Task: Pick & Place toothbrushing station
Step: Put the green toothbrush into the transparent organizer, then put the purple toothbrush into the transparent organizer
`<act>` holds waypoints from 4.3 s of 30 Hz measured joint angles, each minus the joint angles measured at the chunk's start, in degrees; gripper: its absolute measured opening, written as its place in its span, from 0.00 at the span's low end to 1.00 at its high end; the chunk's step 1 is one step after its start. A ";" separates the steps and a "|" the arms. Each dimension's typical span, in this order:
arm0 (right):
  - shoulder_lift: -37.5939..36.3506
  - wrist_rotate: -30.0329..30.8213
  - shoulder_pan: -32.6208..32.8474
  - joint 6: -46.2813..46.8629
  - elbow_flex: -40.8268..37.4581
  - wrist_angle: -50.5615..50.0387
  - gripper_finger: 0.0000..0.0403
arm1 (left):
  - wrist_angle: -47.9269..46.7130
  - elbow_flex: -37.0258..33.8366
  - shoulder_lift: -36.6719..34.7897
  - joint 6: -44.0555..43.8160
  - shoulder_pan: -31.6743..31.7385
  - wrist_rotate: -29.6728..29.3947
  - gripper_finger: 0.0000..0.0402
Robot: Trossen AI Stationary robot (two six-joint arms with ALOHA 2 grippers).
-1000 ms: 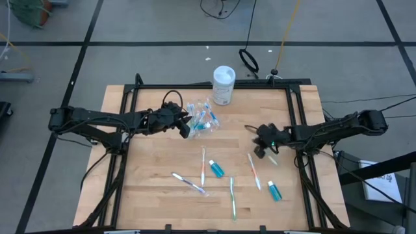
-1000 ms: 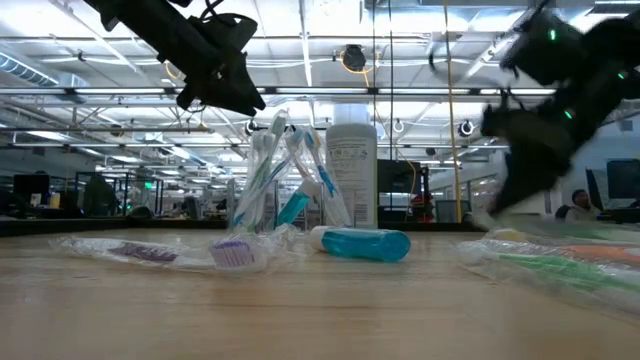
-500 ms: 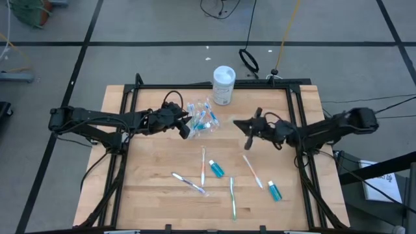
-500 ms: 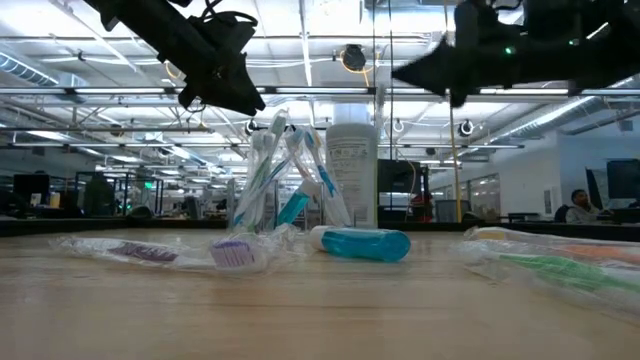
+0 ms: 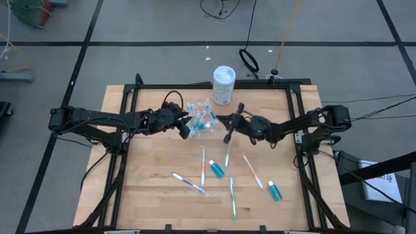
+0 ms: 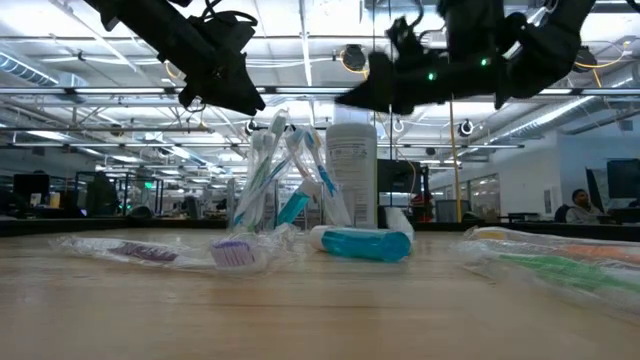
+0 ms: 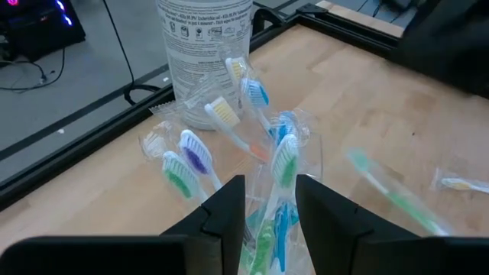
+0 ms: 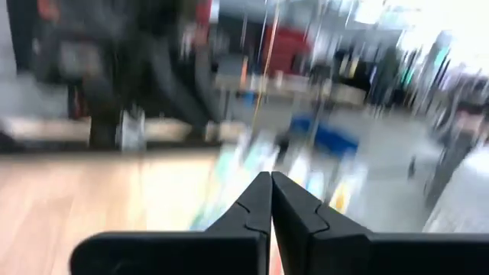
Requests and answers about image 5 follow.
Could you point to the small black post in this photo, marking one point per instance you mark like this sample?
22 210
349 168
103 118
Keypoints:
274 72

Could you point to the black metal beam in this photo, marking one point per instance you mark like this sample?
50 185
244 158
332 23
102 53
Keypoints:
373 169

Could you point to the clear plastic bag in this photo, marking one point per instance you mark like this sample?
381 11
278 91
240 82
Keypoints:
198 134

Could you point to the green net bag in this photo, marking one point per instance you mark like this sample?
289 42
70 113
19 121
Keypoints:
31 13

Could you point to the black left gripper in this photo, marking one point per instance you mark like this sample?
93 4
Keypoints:
165 118

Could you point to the black table clamp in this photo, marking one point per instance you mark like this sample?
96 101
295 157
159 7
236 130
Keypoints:
168 227
139 79
263 228

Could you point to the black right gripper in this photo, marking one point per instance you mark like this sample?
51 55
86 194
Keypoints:
256 128

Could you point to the grey metal foot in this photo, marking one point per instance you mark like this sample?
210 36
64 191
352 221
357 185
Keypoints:
16 77

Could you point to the purple toothbrush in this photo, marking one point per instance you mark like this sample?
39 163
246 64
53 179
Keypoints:
188 183

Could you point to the black aluminium table frame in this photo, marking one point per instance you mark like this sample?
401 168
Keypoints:
162 86

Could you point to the white wipes canister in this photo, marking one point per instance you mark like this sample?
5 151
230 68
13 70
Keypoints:
224 84

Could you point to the black equipment foot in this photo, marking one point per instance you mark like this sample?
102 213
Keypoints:
6 110

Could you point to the orange toothbrush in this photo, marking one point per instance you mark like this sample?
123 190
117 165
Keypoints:
253 171
203 169

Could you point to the blue plastic bin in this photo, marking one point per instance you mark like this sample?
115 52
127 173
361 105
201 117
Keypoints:
58 2

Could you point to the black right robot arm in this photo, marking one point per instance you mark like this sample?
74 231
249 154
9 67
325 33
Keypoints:
338 115

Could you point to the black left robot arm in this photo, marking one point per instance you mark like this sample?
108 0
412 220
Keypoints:
91 115

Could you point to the grey metal post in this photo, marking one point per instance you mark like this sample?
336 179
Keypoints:
411 201

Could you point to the blue mouthwash bottle white cap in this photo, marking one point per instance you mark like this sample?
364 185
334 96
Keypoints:
203 126
275 192
217 169

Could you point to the white paper sheet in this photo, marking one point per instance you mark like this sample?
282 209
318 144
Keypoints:
383 188

